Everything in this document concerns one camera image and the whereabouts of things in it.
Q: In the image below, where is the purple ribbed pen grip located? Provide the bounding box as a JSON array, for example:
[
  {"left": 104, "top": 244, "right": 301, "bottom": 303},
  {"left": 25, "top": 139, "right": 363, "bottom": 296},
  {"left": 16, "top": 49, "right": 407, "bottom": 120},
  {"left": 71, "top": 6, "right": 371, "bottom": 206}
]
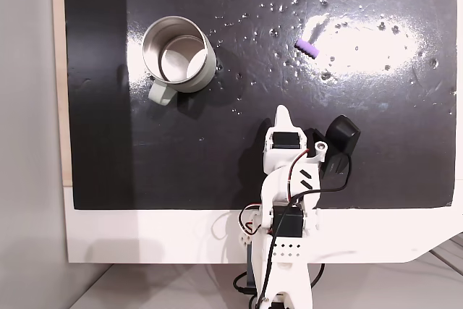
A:
[{"left": 294, "top": 38, "right": 321, "bottom": 59}]

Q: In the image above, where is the thin black camera cable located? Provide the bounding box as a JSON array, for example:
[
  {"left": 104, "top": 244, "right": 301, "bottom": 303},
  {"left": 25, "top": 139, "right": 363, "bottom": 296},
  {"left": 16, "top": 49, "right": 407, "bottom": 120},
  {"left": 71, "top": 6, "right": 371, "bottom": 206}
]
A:
[{"left": 258, "top": 155, "right": 354, "bottom": 302}]

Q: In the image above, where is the black power cable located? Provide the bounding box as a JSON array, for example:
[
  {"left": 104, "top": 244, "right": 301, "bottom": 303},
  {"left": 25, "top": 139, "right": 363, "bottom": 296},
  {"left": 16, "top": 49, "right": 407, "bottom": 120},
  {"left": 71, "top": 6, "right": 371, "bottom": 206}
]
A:
[{"left": 233, "top": 261, "right": 326, "bottom": 296}]

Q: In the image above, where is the pale green steel cup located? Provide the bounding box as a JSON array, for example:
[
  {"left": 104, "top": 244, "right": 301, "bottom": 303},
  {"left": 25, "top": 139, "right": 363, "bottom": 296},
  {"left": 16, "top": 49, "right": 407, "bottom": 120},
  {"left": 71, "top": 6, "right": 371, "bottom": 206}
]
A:
[{"left": 141, "top": 15, "right": 218, "bottom": 106}]

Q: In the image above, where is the black camera box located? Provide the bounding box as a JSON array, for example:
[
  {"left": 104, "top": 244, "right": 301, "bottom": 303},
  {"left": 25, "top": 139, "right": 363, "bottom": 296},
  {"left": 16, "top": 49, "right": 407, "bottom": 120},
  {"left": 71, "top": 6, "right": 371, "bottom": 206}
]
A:
[{"left": 305, "top": 115, "right": 362, "bottom": 189}]

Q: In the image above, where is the black table mat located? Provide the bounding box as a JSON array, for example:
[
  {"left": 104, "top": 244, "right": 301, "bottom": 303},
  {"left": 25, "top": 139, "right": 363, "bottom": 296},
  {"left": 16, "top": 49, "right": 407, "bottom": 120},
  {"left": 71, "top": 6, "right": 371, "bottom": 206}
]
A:
[{"left": 63, "top": 0, "right": 457, "bottom": 211}]

